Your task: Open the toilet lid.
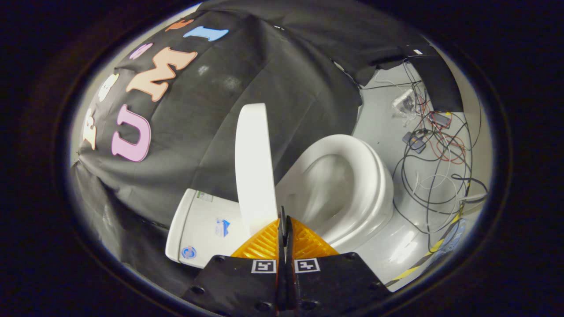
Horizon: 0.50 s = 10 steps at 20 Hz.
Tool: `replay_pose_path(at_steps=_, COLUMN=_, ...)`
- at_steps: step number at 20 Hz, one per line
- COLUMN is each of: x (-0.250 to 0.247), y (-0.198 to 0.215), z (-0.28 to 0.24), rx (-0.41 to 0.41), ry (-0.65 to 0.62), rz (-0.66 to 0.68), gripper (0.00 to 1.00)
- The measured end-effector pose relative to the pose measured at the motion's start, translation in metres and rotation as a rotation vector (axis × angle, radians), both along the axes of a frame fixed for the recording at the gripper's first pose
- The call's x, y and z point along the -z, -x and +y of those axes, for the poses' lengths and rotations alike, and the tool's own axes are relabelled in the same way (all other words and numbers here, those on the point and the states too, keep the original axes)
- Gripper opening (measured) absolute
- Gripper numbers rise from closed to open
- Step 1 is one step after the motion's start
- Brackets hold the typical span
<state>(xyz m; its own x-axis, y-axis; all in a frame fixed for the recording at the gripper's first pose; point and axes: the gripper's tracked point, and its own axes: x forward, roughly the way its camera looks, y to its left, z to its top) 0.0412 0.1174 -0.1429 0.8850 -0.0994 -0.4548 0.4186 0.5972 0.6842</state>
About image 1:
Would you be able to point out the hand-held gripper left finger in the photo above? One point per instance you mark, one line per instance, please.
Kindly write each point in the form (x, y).
(246, 286)

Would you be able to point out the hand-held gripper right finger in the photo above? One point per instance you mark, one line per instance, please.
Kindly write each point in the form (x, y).
(335, 286)

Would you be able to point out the white toilet bowl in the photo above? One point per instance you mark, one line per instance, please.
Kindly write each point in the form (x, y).
(392, 246)

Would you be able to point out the white toilet seat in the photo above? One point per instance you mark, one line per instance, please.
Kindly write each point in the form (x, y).
(374, 176)

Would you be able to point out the yellow black striped tape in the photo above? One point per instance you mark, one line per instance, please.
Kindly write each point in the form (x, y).
(423, 259)

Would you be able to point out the small grey device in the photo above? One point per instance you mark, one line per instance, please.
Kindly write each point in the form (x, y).
(415, 141)

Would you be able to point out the clear plastic bag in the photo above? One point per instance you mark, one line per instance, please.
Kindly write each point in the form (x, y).
(403, 103)

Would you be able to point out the black backdrop cloth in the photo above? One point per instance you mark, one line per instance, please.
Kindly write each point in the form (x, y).
(264, 66)

